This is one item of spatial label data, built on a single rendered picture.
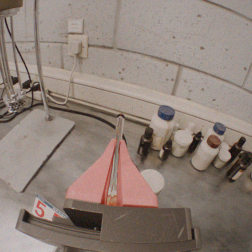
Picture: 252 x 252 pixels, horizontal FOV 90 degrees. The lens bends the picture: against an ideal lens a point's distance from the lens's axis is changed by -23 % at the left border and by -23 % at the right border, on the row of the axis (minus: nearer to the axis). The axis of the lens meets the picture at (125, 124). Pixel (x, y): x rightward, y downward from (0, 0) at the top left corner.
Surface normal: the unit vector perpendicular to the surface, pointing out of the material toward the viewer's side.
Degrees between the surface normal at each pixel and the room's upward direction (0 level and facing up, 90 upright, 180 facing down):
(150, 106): 90
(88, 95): 90
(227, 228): 0
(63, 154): 0
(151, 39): 90
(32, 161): 0
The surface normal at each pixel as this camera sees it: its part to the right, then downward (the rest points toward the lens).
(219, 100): -0.33, 0.59
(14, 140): 0.11, -0.75
